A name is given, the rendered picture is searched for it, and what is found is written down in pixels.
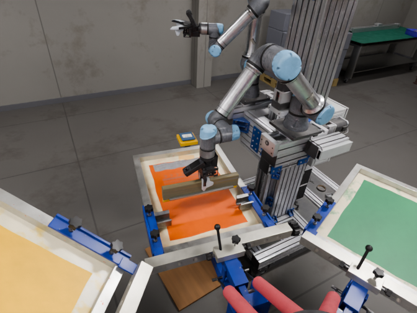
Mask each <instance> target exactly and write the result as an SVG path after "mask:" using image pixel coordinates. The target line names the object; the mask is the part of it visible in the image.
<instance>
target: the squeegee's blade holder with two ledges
mask: <svg viewBox="0 0 417 313"><path fill-rule="evenodd" d="M233 187H234V186H233V185H231V186H225V187H222V188H216V189H211V190H207V191H201V192H197V193H192V194H186V195H183V196H177V197H171V198H169V200H170V201H174V200H178V199H183V198H187V197H192V196H198V195H201V194H207V193H212V192H216V191H222V190H226V189H231V188H233Z"/></svg>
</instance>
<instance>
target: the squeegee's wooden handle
mask: <svg viewBox="0 0 417 313"><path fill-rule="evenodd" d="M209 178H210V181H212V182H213V185H212V186H209V187H207V188H206V189H205V190H206V191H207V190H211V189H216V188H222V187H225V186H231V185H233V186H237V185H238V179H239V174H238V173H237V172H234V173H228V174H224V175H218V176H214V177H213V176H211V177H209ZM161 189H162V197H163V200H164V201H165V200H168V199H169V198H171V197H177V196H183V195H186V194H192V193H197V192H201V191H203V190H202V179H195V180H192V181H185V182H181V183H176V184H169V185H165V186H162V187H161Z"/></svg>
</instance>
